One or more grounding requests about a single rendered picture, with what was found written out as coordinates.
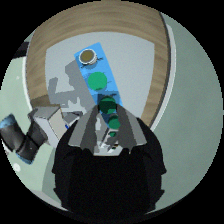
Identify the blue four-tube rack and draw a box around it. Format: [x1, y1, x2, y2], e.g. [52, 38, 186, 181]
[74, 42, 123, 128]

